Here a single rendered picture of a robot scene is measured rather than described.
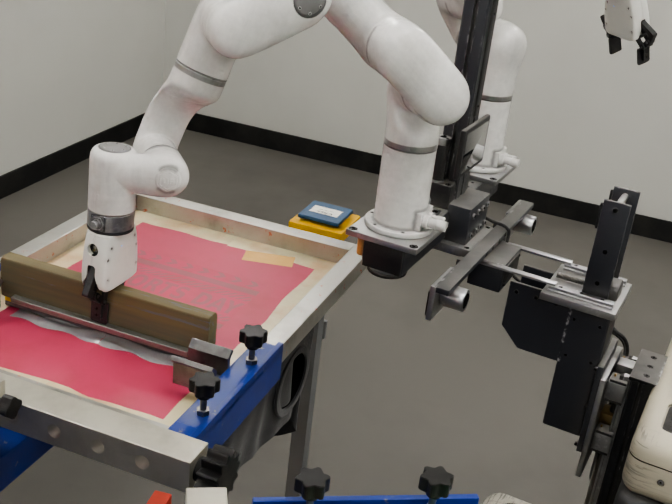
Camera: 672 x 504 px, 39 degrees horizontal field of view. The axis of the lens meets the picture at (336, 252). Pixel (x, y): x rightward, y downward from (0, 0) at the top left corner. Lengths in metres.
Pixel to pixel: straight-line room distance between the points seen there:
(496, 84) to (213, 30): 0.79
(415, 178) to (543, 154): 3.43
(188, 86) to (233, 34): 0.13
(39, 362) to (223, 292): 0.40
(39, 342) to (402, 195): 0.66
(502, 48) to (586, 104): 2.99
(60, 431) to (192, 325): 0.31
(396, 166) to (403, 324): 2.17
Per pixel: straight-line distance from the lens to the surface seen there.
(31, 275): 1.71
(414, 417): 3.25
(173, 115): 1.60
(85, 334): 1.69
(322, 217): 2.17
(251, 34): 1.42
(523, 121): 5.05
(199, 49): 1.49
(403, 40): 1.50
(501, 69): 2.03
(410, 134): 1.64
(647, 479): 1.76
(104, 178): 1.52
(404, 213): 1.69
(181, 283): 1.86
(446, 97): 1.55
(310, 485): 1.20
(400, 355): 3.58
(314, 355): 2.35
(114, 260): 1.58
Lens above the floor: 1.81
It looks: 25 degrees down
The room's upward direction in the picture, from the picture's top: 7 degrees clockwise
